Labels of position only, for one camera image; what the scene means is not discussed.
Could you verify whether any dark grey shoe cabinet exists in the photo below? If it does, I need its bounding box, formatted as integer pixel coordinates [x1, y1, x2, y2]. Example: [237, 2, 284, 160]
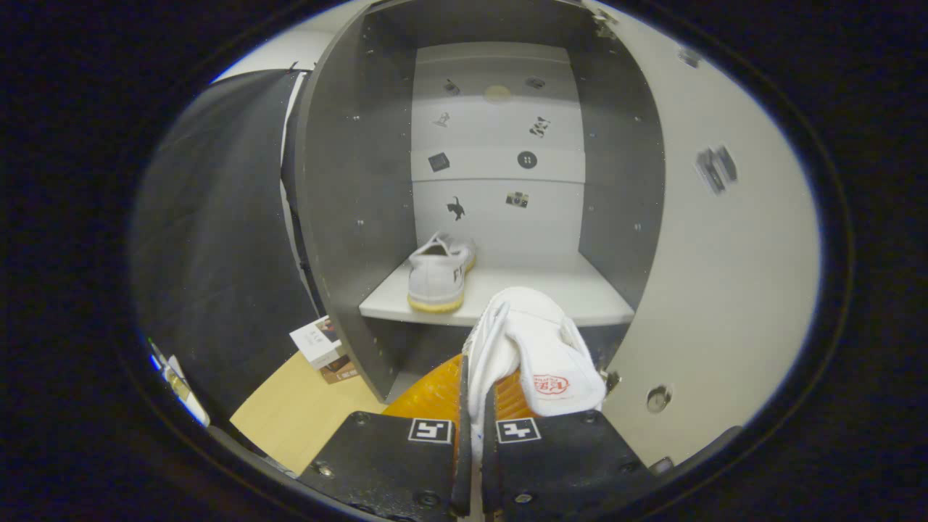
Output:
[294, 0, 666, 403]

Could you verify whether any brown book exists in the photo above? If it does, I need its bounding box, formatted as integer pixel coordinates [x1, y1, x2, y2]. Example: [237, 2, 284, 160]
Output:
[319, 355, 361, 385]

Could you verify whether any white shoe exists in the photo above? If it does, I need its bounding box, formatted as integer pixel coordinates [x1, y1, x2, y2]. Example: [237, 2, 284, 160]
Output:
[462, 287, 607, 465]
[407, 232, 478, 314]

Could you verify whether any white plastic object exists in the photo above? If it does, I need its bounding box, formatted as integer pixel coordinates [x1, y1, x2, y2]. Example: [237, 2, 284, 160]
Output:
[149, 341, 211, 427]

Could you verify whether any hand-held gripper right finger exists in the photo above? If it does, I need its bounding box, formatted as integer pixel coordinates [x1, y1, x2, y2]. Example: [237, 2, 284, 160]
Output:
[482, 366, 657, 522]

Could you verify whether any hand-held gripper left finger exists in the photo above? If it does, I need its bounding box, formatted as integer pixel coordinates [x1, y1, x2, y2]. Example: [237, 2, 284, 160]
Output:
[297, 353, 472, 522]

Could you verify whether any black backdrop cloth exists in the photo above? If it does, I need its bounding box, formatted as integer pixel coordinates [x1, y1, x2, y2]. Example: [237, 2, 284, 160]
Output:
[130, 69, 320, 421]

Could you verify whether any light grey shoe cabinet door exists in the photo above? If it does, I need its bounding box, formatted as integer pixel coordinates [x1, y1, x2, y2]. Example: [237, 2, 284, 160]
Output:
[580, 0, 824, 468]

